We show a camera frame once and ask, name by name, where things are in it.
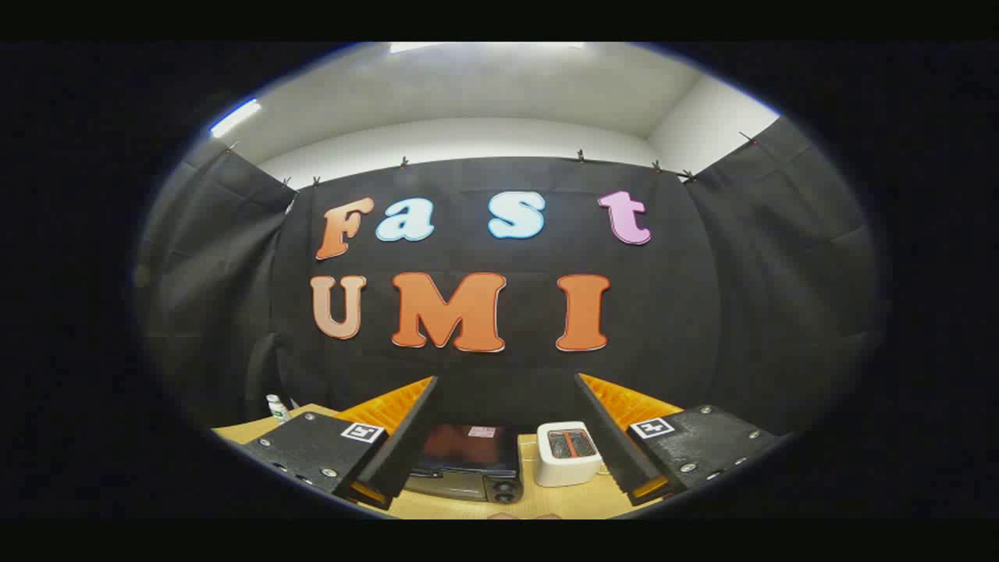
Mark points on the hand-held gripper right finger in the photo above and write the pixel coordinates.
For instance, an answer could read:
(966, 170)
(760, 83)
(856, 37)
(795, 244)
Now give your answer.
(609, 445)

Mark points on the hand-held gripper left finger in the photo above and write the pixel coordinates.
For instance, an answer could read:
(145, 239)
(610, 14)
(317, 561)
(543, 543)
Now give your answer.
(402, 449)

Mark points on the black toaster oven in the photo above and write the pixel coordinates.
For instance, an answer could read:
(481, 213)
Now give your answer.
(468, 446)

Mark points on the white pop-up toaster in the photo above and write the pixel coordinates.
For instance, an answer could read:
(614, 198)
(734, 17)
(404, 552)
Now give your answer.
(568, 468)

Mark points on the white bottle green label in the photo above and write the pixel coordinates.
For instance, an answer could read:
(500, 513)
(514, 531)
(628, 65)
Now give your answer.
(277, 410)

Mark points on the ceiling light tube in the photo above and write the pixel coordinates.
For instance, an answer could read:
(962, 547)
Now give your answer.
(234, 118)

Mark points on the ceiling light panel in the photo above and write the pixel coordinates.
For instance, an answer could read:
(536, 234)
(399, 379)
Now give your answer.
(484, 47)

